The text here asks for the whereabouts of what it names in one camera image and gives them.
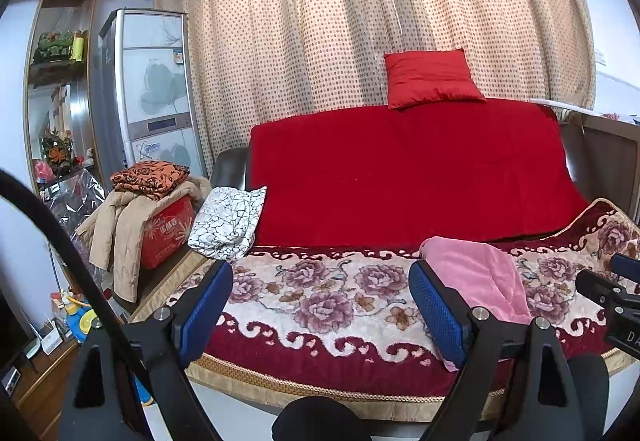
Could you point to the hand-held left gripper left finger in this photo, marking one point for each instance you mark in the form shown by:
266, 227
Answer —
200, 316

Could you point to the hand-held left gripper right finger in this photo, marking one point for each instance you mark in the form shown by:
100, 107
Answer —
440, 316

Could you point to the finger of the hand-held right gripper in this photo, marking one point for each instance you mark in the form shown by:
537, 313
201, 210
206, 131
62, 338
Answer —
592, 283
627, 267

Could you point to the person's black trouser leg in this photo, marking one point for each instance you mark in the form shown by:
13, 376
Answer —
320, 421
590, 396

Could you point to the red cardboard box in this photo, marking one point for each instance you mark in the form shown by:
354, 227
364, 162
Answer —
167, 236

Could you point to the white cloth with black lines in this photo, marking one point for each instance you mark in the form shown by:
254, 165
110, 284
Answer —
225, 223

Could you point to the beige coat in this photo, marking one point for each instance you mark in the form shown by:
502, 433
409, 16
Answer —
122, 241

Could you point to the floral patterned blanket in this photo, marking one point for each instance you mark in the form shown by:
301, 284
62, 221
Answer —
310, 291

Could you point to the blue yellow toy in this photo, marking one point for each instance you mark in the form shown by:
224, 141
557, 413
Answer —
80, 316

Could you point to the orange black patterned cloth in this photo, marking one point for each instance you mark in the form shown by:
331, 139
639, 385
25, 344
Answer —
150, 177

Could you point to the red blanket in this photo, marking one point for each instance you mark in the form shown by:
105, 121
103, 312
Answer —
410, 171

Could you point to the white router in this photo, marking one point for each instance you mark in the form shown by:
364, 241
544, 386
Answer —
49, 338

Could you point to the dark leather sofa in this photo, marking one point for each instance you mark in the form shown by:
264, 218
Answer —
230, 166

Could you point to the clear plastic sheet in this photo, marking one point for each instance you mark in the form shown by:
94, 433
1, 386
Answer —
75, 206

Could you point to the wooden television stand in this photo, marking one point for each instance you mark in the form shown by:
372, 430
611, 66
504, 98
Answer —
45, 396

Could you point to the black television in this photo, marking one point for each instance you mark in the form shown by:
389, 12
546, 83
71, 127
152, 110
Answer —
12, 331

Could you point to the pink ornament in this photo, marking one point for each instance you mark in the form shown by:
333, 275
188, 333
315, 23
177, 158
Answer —
42, 171

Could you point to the orange flower ornament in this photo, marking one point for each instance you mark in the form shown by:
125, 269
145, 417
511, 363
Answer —
56, 148

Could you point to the red pillow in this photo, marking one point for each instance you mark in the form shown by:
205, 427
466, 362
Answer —
430, 76

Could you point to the standing air conditioner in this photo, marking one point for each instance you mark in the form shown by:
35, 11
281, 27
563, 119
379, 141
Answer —
150, 81

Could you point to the yellow bottle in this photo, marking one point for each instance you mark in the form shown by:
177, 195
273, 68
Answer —
78, 47

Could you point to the green ornament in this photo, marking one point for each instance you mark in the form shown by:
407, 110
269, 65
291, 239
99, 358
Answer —
50, 47

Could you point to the beige dotted curtain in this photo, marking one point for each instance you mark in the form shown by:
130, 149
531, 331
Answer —
310, 21

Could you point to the white rail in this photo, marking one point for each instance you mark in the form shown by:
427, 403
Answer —
565, 106

